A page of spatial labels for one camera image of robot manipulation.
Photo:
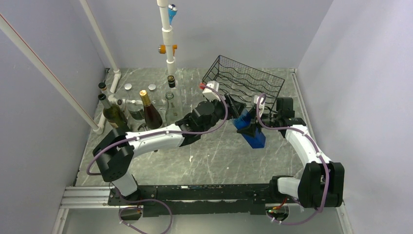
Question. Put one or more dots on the clear bottle dark label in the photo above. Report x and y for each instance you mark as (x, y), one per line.
(157, 100)

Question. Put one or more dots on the blue square glass bottle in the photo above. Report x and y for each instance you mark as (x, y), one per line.
(255, 142)

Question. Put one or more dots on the clear square bottle black cap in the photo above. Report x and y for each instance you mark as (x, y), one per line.
(176, 90)

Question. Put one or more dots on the aluminium frame rail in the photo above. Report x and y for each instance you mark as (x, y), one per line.
(95, 198)

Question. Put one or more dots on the blue pipe clip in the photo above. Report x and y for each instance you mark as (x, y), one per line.
(172, 11)

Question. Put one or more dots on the black handled metal tool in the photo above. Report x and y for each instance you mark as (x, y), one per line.
(142, 127)

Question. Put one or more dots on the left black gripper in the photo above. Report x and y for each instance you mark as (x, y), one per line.
(234, 108)

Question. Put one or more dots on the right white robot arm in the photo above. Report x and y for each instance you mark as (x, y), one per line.
(322, 180)

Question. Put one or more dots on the dark gold-foil wine bottle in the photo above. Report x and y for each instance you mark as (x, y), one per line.
(153, 118)

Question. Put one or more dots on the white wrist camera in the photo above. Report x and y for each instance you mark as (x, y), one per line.
(258, 101)
(210, 90)

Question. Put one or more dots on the clear bottle silver cap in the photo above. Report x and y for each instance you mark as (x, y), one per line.
(134, 103)

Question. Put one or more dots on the black wire wine rack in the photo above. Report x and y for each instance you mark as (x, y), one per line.
(243, 82)

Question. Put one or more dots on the clear slim bottle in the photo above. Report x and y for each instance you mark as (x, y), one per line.
(173, 112)

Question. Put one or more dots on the white PVC pipe frame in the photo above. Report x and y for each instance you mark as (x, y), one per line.
(167, 32)

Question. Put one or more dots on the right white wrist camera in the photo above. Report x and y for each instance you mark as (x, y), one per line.
(258, 101)

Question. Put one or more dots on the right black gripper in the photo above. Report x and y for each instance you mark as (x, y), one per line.
(251, 130)

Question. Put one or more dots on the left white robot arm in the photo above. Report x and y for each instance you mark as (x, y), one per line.
(115, 152)

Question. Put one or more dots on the dark green wine bottle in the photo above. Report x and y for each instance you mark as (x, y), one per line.
(113, 114)

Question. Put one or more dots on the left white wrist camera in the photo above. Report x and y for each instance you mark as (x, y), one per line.
(210, 90)

